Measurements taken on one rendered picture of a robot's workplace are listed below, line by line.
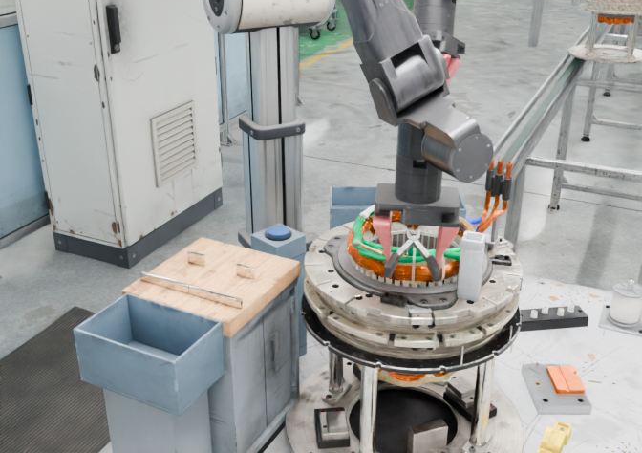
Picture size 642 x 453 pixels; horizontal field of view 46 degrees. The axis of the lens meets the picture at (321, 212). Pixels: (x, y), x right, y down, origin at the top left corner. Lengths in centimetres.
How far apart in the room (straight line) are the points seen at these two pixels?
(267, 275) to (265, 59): 46
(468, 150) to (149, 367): 49
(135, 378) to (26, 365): 192
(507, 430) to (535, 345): 29
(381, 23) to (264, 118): 66
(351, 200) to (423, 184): 58
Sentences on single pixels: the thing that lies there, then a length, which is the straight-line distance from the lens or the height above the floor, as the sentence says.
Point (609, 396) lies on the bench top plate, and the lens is 146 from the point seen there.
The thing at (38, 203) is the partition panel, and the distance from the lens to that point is 374.
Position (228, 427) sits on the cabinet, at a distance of 116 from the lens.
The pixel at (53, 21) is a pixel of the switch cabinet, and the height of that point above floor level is 107.
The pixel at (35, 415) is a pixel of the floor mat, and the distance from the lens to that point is 270.
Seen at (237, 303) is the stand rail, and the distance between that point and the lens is 107.
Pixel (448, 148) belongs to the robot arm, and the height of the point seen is 135.
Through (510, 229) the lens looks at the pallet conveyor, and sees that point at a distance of 290.
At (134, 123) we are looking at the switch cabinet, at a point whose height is 64.
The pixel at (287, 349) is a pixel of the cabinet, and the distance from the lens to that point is 125.
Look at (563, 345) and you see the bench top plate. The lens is 157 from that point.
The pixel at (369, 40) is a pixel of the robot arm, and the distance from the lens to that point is 84.
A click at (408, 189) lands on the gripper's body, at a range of 91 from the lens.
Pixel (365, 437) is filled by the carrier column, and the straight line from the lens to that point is 116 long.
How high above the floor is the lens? 163
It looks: 24 degrees down
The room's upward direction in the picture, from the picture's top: straight up
